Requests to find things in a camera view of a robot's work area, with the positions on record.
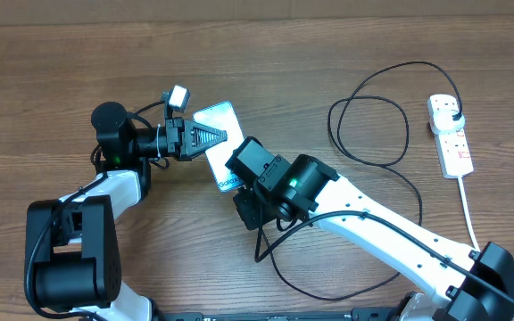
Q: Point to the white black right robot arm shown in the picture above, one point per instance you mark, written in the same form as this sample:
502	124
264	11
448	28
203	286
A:
455	281

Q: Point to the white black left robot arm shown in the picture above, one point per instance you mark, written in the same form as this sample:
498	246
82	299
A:
72	255

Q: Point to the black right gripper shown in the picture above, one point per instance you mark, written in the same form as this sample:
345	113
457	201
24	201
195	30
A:
251	203

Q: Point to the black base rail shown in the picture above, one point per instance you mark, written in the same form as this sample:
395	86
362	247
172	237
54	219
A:
357	314

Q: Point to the white charger plug adapter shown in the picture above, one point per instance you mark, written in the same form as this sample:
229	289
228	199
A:
444	122

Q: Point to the Galaxy S24 smartphone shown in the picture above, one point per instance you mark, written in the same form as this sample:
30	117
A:
222	116

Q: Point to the white power strip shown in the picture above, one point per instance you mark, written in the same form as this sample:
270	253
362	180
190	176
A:
453	152

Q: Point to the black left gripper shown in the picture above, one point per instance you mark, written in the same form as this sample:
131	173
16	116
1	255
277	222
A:
183	133

